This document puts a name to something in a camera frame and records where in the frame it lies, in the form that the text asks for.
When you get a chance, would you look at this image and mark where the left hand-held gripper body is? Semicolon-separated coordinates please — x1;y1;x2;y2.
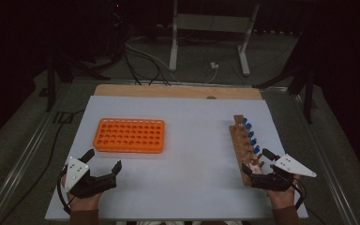
63;155;118;200

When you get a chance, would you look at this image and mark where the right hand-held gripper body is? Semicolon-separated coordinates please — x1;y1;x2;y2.
249;153;318;192

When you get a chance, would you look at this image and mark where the wooden tube rack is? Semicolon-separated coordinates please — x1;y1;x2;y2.
229;114;265;187

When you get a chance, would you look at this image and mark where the orange plastic tube rack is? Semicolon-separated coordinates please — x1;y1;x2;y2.
92;117;166;155

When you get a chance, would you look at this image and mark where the person's right hand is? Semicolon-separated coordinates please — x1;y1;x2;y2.
265;173;302;210

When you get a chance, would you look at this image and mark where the person's left hand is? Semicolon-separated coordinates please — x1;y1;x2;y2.
61;174;103;213

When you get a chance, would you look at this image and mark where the dark tripod stand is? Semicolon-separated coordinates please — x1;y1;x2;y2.
45;51;112;113
252;31;318;125

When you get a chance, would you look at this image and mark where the white table sheet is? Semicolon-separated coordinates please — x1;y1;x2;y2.
45;95;309;221

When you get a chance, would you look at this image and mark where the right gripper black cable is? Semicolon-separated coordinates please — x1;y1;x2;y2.
289;178;308;212

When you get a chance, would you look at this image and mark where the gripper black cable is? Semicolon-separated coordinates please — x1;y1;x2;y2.
56;167;73;216
289;178;308;212

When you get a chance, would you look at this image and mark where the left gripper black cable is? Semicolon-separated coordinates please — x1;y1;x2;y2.
56;167;73;216

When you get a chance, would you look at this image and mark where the long black floor cable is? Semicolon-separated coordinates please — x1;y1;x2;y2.
0;109;86;225

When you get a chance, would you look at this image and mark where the metal floor rail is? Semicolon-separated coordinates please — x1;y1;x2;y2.
0;82;76;225
289;90;360;225

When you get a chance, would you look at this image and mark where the black floor cable bundle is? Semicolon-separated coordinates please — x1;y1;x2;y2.
122;43;172;86

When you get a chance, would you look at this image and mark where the white floor cable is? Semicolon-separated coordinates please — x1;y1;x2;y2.
125;37;218;85

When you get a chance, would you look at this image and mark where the grey metal stand frame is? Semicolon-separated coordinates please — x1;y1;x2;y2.
168;0;261;77

